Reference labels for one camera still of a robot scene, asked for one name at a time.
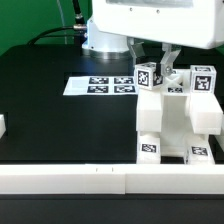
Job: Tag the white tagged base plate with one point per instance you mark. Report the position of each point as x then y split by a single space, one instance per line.
100 85

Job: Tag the white part edge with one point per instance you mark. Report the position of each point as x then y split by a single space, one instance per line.
2 125
220 140

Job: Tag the white chair seat part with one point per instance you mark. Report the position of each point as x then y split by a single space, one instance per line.
174 122

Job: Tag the white tagged small block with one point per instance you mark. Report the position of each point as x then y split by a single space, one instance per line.
147 77

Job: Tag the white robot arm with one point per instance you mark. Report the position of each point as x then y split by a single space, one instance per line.
105 44

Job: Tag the white part left edge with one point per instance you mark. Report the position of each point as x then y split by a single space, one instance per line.
2 125

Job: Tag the white chair back frame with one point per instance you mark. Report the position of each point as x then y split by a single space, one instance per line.
203 112

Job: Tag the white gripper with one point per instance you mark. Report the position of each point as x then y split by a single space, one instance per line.
192 23

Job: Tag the white front rail barrier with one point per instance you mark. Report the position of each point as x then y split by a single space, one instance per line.
111 179

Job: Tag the white part right edge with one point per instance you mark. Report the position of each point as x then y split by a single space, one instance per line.
220 140

